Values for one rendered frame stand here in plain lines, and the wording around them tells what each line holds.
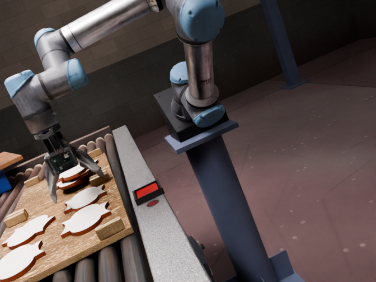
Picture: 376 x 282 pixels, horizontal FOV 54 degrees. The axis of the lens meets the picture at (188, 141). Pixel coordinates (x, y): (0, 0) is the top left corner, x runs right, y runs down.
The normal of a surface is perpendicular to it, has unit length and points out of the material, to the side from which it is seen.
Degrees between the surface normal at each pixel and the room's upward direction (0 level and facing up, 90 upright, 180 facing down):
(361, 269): 0
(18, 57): 90
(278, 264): 90
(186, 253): 0
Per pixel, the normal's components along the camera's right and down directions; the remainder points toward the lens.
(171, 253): -0.37, -0.89
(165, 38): 0.22, 0.19
